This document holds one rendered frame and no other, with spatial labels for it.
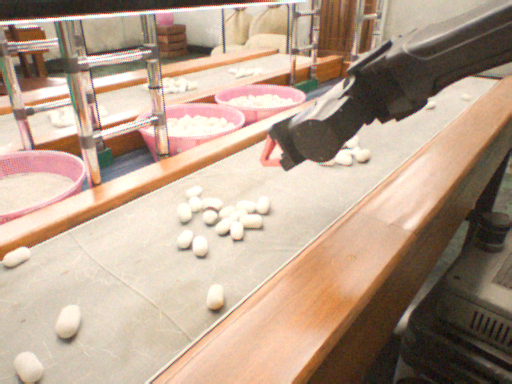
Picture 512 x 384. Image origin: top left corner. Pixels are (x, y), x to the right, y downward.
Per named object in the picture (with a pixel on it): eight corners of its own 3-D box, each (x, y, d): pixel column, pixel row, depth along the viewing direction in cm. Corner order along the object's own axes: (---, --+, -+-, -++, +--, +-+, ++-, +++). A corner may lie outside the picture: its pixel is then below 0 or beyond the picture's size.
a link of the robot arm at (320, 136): (432, 96, 48) (393, 35, 46) (410, 141, 40) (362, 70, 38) (352, 137, 56) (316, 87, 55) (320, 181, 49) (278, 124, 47)
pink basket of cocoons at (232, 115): (257, 141, 111) (258, 108, 106) (222, 182, 89) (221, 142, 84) (171, 131, 118) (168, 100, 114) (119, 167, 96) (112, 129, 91)
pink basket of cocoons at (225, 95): (320, 123, 124) (322, 93, 120) (268, 149, 106) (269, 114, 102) (253, 108, 139) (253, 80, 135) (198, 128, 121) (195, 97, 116)
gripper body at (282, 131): (262, 131, 56) (297, 103, 51) (302, 113, 63) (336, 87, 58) (286, 170, 56) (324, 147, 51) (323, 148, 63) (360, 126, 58)
